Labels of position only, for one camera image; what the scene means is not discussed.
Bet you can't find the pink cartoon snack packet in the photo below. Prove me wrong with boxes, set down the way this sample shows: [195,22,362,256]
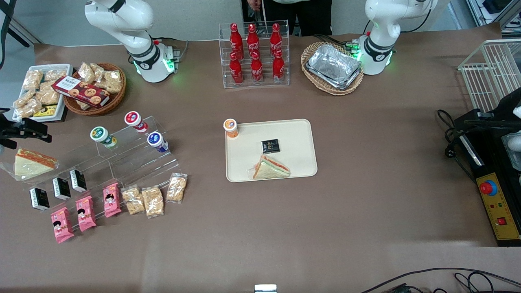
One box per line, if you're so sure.
[103,182,123,219]
[75,196,97,233]
[50,207,75,244]

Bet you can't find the long black cable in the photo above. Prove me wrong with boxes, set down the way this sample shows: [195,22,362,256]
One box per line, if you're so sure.
[360,267,521,293]

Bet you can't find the looped black cable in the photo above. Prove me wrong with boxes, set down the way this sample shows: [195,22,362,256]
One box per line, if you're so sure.
[453,271,495,293]

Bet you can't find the black sealing machine yellow panel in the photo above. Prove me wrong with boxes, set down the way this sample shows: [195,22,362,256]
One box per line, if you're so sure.
[453,108,521,248]

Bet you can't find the dark brown wicker basket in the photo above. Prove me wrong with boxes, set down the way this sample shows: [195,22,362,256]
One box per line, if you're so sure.
[63,62,127,117]

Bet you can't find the red cookie box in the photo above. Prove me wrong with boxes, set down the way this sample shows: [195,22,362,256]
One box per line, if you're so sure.
[52,76,112,109]

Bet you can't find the beige plastic serving tray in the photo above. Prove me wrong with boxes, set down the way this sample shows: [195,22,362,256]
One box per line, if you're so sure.
[225,118,318,183]

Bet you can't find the black power cable with plug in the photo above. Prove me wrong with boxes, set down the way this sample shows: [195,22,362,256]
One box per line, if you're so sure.
[437,109,477,184]

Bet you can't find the red lid gum bottle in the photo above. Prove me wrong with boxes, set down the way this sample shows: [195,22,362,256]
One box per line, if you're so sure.
[124,111,149,134]

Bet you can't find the metal equipment rack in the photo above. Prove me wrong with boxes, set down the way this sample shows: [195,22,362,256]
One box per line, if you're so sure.
[466,0,521,39]

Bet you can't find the red emergency stop button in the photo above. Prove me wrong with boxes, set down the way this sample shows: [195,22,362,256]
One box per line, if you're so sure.
[479,180,498,197]

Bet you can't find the grey cables at arm base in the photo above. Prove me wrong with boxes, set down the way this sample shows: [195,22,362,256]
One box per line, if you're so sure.
[153,37,190,62]

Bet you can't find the black metal bar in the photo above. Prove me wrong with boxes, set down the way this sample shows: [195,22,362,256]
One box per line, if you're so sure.
[0,12,42,46]

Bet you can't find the white wire basket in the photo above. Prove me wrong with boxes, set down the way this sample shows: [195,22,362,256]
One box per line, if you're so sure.
[458,39,521,115]

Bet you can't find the green lid gum bottle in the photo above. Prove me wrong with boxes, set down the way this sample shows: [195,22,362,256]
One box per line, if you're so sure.
[90,126,118,149]

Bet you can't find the aluminium foil tray stack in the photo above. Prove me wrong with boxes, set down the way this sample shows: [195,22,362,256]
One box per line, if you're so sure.
[306,44,362,90]

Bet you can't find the yellow black snack packet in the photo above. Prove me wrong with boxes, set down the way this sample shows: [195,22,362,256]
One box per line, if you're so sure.
[33,105,59,119]

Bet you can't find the clear plastic container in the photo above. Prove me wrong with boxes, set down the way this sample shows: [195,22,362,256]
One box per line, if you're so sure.
[503,134,521,172]

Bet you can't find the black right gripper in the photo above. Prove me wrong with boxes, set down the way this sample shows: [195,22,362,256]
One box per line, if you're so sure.
[0,108,53,149]

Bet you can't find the red cola bottle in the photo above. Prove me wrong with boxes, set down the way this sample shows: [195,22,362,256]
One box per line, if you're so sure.
[230,23,244,61]
[270,23,283,57]
[247,23,260,57]
[250,51,264,85]
[272,50,286,84]
[229,52,244,85]

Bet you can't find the white rectangular tray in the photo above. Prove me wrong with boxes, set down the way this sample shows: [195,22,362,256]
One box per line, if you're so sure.
[12,64,74,123]

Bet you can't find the small black white carton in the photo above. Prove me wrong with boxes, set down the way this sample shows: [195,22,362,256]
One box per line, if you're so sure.
[53,177,72,201]
[30,188,50,212]
[70,169,88,193]

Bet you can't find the blue lid gum bottle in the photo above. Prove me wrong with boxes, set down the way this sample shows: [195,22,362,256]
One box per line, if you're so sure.
[147,131,169,153]

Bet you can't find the black hanging cable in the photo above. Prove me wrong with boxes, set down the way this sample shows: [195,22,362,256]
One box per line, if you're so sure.
[0,0,18,70]

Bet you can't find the person in black trousers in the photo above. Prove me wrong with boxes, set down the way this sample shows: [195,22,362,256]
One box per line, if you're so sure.
[242,0,333,36]

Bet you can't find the light open-weave wicker basket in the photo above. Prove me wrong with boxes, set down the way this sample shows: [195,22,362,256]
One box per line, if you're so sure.
[301,41,365,96]

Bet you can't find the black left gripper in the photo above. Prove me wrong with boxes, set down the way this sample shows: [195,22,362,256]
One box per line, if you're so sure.
[464,87,521,131]

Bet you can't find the wrapped triangle sandwich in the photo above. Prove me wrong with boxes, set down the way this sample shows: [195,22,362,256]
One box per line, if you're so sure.
[248,154,291,181]
[0,147,61,182]

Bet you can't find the brown table cover sheet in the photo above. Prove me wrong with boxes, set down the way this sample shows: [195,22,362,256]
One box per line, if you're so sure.
[0,22,521,293]

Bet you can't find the clear acrylic step stand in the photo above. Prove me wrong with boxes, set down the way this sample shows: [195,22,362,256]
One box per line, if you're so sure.
[24,116,182,217]

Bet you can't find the clear acrylic bottle rack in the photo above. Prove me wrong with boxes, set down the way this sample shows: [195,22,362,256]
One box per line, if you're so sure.
[219,20,291,89]

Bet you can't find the orange lid gum bottle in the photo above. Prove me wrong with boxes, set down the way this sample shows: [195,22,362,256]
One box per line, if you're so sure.
[223,118,240,140]

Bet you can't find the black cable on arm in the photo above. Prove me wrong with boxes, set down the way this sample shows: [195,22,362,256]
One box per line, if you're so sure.
[401,0,433,34]

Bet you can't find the black cables at arm base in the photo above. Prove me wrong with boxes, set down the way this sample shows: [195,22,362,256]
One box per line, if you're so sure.
[313,34,359,52]

